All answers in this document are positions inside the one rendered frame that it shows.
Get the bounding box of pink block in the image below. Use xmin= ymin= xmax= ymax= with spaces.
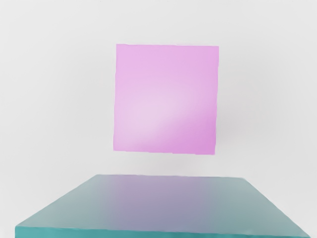
xmin=113 ymin=43 xmax=220 ymax=155

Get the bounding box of teal block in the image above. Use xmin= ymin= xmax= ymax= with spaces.
xmin=14 ymin=174 xmax=312 ymax=238

